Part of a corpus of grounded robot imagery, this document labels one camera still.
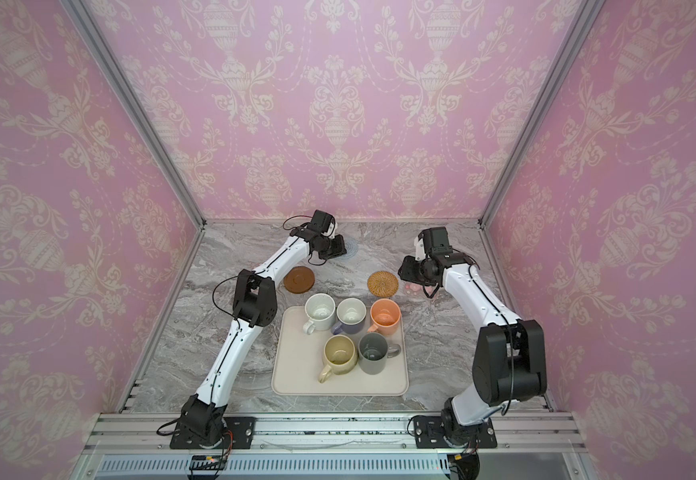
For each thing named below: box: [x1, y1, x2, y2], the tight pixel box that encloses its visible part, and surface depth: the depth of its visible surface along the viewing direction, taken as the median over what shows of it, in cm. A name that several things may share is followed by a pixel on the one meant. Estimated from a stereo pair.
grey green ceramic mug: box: [357, 332, 389, 375], surface depth 82 cm
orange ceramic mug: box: [367, 298, 401, 335], surface depth 89 cm
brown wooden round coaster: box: [283, 266, 315, 294], surface depth 105 cm
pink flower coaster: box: [404, 282, 426, 298], surface depth 102 cm
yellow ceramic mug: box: [318, 334, 358, 384], surface depth 81 cm
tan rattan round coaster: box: [367, 271, 399, 298], surface depth 105 cm
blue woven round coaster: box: [343, 239, 359, 260], surface depth 115 cm
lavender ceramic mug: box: [332, 297, 367, 335], surface depth 89 cm
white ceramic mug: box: [302, 293, 336, 335], surface depth 89 cm
